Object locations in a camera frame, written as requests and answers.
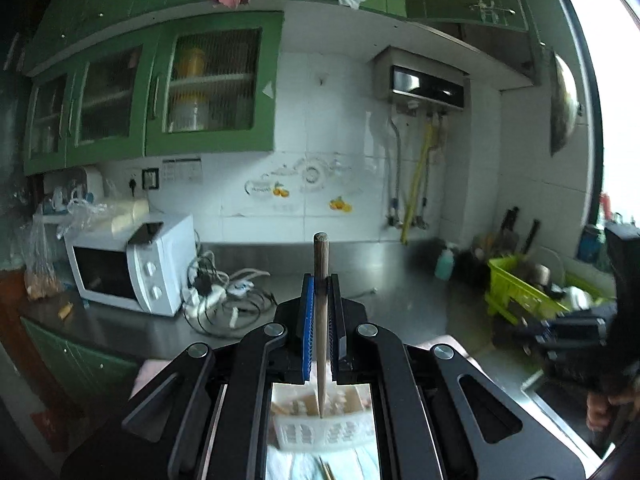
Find brown wooden door frame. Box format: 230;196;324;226
0;270;52;413

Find white countertop appliance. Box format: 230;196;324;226
77;164;104;202

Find brown tapered chopstick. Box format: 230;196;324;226
313;232;331;420

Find person's right forearm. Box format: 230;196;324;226
590;402;640;480

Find yellow hose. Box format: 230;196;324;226
401;114;435;246

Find red bag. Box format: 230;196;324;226
29;409;69;449

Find white plastic utensil basket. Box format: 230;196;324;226
271;384;375;454

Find window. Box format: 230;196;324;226
552;0;640;233

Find black handled knife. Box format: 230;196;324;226
501;207;520;257
522;218;541;257

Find yellow jar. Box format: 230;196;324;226
177;48;206;79

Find person's right hand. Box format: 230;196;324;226
586;390;627;434

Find teal soap bottle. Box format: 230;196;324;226
433;242;459;281

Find hanging metal wok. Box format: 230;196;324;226
550;50;586;157

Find steel sink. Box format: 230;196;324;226
520;370;603;463

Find grey metal hose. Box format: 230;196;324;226
384;110;404;227

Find white power strip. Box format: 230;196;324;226
186;284;227;319

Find clear plastic bag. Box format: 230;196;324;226
57;196;151;238

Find dark smartphone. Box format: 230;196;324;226
128;221;165;246

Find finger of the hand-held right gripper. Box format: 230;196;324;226
515;310;568;357

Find green lower cabinet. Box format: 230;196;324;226
20;317;142;412

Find pink cloth with blue pattern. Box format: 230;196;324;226
131;334;473;480

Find white plastic container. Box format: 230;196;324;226
169;91;209;132

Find printed wall label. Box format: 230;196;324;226
162;157;203;184

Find tangle of cables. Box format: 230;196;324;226
182;252;279;337

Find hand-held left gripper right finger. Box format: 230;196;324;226
327;274;586;480

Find wall water heater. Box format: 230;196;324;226
370;46;471;111

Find dark jar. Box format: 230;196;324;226
457;247;489;289

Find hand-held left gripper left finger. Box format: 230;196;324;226
60;274;318;480

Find plastic bag with food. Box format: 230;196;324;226
22;220;64;302

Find green dish rack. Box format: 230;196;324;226
484;255;617;322

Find cream wrapped package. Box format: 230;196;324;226
107;198;151;234

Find blue bottle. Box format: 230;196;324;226
580;224;607;264

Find bowl and oranges wall sticker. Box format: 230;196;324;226
244;177;291;200

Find white microwave oven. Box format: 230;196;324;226
64;212;197;317

